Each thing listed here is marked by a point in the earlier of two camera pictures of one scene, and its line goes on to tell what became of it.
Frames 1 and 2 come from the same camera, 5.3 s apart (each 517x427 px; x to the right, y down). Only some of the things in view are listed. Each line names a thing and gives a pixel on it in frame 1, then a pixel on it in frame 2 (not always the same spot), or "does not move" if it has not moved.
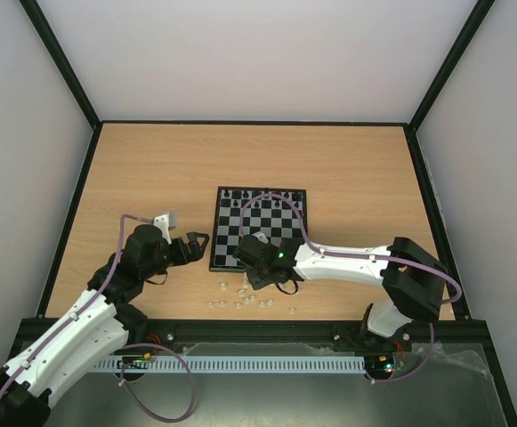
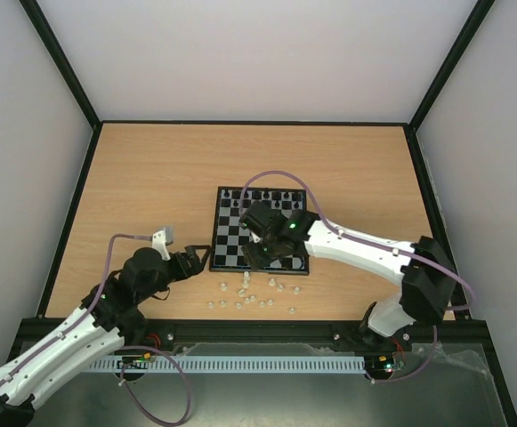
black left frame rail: x=70 y=220 does not move
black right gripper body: x=258 y=276 to x=258 y=251
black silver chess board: x=277 y=213 does not move
